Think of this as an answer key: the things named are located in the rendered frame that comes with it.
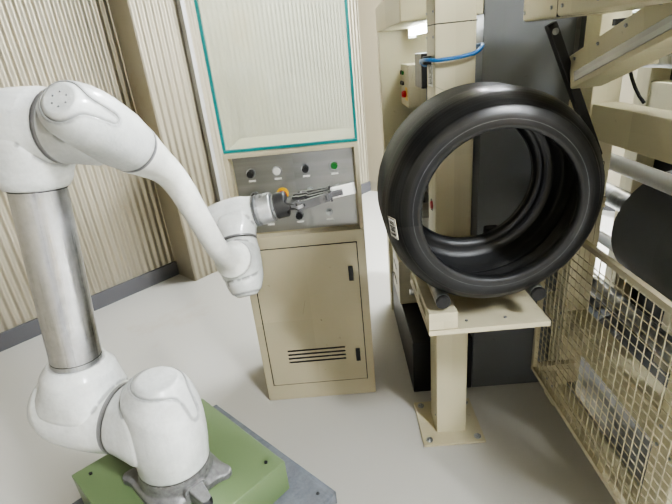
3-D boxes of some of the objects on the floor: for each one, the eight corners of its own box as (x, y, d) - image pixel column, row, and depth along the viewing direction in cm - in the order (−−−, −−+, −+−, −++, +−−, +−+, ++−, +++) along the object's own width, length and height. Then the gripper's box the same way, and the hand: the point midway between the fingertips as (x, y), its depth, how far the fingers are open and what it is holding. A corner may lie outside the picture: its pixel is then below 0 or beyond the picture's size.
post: (430, 413, 216) (420, -341, 116) (458, 411, 216) (472, -348, 116) (435, 434, 204) (430, -386, 104) (465, 432, 204) (489, -394, 104)
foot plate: (413, 404, 223) (413, 400, 222) (468, 399, 222) (468, 396, 221) (424, 447, 198) (424, 443, 197) (486, 442, 197) (486, 438, 197)
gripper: (267, 201, 124) (353, 181, 122) (273, 187, 136) (351, 169, 134) (275, 226, 127) (359, 207, 125) (280, 211, 139) (356, 193, 137)
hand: (342, 190), depth 130 cm, fingers closed
